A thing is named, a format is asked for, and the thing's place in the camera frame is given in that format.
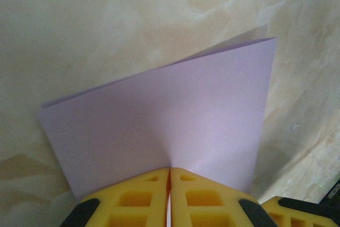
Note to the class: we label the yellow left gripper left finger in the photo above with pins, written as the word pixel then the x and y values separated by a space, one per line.
pixel 114 197

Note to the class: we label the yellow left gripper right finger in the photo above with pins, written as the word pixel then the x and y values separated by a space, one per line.
pixel 225 203

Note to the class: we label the purple paper sheet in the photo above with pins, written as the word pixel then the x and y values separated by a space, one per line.
pixel 159 118

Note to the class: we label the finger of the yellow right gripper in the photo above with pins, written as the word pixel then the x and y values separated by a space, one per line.
pixel 292 216

